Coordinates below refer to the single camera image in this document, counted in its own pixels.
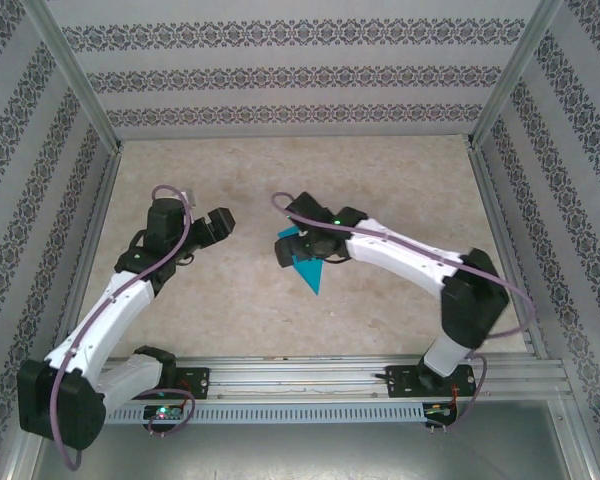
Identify blue paper sheet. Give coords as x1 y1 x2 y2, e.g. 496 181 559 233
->
277 225 326 296

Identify grey metal sheet tray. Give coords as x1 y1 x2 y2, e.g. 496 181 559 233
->
0 399 600 480

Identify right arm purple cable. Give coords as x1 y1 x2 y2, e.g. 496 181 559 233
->
271 192 537 434

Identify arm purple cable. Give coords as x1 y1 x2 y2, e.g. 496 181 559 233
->
271 192 537 434
49 184 197 471

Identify aluminium table side rail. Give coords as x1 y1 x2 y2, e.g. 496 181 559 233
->
467 147 549 359
49 149 124 364

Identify aluminium mounting rail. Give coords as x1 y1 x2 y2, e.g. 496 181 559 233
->
27 354 574 401

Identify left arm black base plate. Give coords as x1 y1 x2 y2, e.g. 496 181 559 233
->
172 367 211 401

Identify grey slotted cable duct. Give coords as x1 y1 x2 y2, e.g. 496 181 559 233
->
102 403 426 425

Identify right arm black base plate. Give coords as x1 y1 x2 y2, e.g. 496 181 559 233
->
385 364 477 400

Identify aluminium frame post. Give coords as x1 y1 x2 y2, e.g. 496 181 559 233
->
464 0 566 149
22 0 124 151

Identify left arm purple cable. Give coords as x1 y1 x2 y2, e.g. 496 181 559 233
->
49 184 197 471

